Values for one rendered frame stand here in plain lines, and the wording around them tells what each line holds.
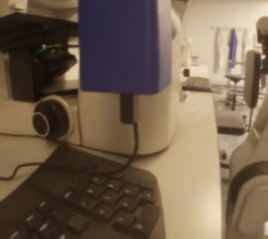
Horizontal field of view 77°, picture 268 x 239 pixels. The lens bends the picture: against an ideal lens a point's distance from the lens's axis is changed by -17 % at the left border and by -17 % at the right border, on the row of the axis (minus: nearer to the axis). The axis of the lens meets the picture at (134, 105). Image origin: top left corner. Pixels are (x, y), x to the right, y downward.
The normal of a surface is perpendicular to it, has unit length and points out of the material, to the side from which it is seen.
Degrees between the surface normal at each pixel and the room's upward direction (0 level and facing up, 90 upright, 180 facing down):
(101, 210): 4
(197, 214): 0
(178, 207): 0
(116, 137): 90
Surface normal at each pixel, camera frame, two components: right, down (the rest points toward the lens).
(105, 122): -0.35, 0.24
